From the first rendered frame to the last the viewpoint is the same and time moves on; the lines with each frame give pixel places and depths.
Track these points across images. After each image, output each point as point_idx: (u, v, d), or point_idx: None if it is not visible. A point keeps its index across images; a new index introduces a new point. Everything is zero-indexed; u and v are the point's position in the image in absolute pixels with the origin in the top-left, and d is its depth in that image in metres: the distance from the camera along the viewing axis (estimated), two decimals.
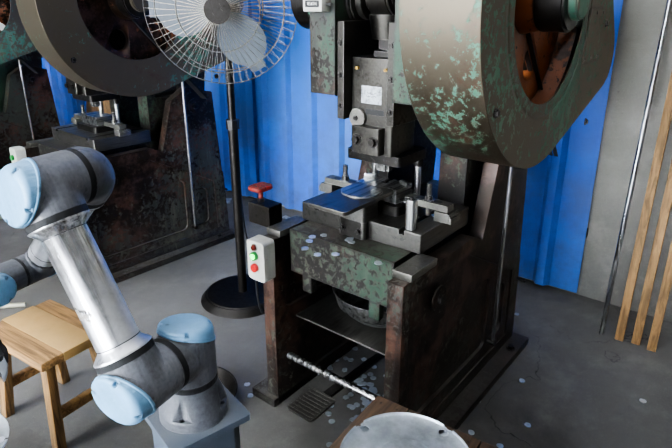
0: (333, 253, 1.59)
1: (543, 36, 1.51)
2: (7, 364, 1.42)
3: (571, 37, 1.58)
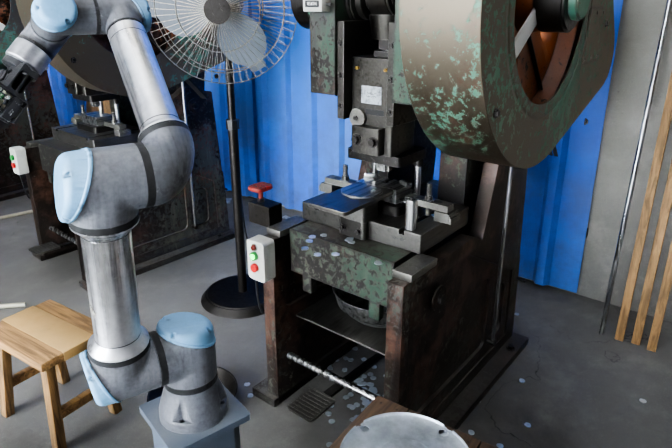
0: (333, 253, 1.59)
1: None
2: None
3: None
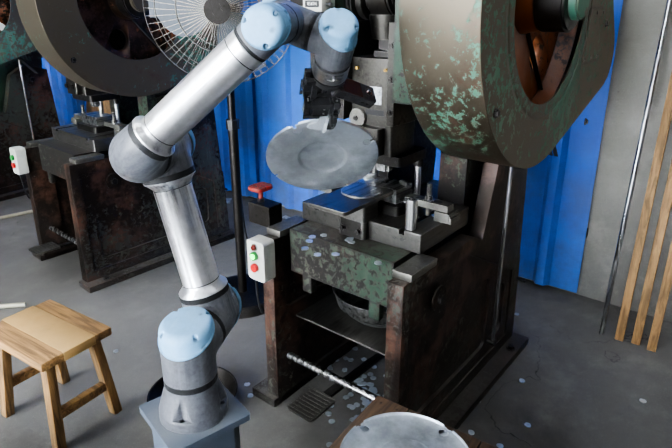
0: (333, 253, 1.59)
1: None
2: None
3: None
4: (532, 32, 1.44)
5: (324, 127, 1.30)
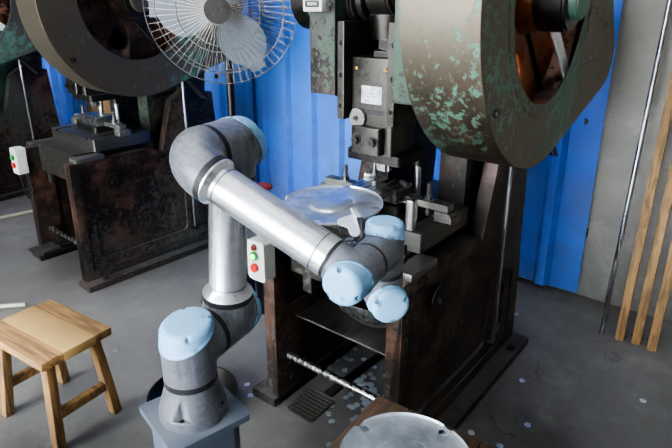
0: None
1: (531, 61, 1.48)
2: (361, 216, 1.30)
3: (555, 85, 1.56)
4: None
5: None
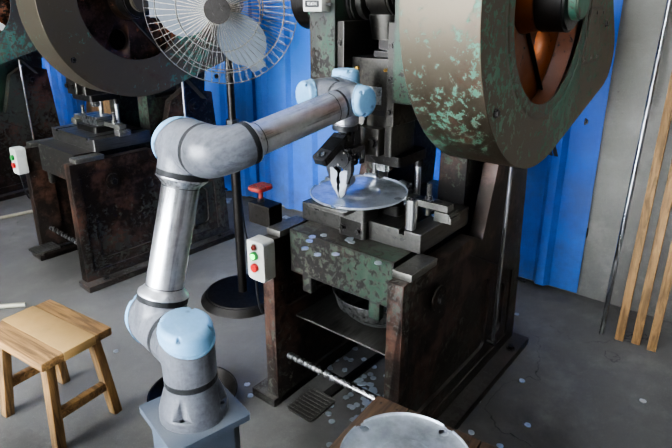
0: (333, 253, 1.59)
1: None
2: (345, 185, 1.58)
3: None
4: None
5: (336, 181, 1.63)
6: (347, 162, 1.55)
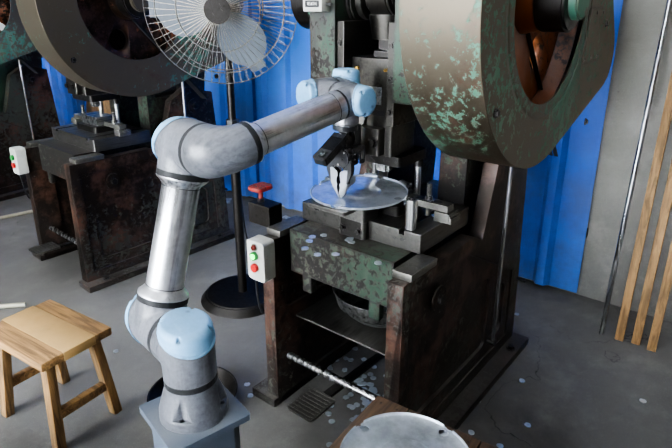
0: (333, 253, 1.59)
1: None
2: (345, 185, 1.58)
3: None
4: (532, 32, 1.44)
5: None
6: (347, 162, 1.55)
